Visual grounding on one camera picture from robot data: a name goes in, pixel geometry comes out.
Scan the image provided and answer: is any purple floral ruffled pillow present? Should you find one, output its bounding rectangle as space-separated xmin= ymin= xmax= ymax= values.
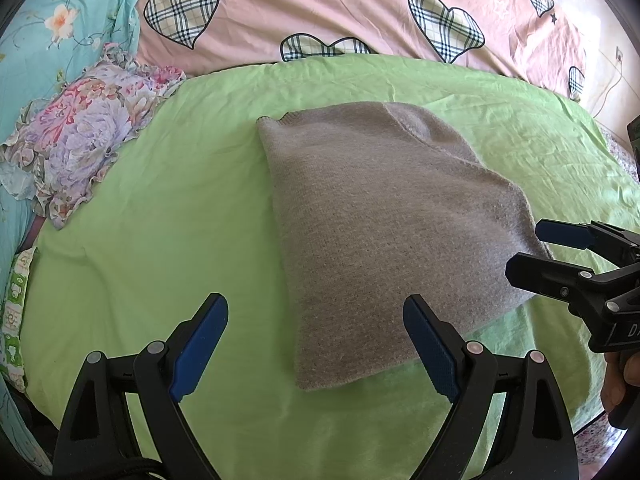
xmin=0 ymin=42 xmax=187 ymax=231

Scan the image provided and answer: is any pink plaid-heart quilt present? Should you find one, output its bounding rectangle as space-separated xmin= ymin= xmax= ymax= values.
xmin=135 ymin=0 xmax=588 ymax=103

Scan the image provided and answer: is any green bed sheet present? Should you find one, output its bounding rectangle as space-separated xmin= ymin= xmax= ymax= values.
xmin=20 ymin=55 xmax=640 ymax=480

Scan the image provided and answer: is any person's right hand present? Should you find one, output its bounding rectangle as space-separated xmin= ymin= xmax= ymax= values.
xmin=601 ymin=347 xmax=640 ymax=416

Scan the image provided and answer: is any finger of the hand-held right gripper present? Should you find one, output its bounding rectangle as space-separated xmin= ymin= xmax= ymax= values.
xmin=505 ymin=252 xmax=623 ymax=318
xmin=535 ymin=219 xmax=640 ymax=264

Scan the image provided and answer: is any beige knit sweater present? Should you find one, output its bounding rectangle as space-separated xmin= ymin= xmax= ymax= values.
xmin=256 ymin=101 xmax=553 ymax=393

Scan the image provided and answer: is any white power cable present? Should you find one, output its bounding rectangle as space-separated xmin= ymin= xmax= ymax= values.
xmin=592 ymin=62 xmax=623 ymax=118

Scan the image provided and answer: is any teal floral quilt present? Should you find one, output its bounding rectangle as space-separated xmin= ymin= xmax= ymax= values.
xmin=0 ymin=0 xmax=163 ymax=476

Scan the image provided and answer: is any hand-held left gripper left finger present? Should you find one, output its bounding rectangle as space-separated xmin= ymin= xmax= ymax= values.
xmin=52 ymin=292 xmax=230 ymax=480

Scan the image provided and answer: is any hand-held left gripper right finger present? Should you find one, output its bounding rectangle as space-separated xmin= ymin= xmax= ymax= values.
xmin=402 ymin=295 xmax=581 ymax=480

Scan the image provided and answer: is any dark green object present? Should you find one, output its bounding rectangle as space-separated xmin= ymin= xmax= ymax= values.
xmin=626 ymin=115 xmax=640 ymax=183

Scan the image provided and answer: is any green and white printed cloth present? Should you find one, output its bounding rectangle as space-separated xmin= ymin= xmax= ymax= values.
xmin=0 ymin=246 xmax=38 ymax=393

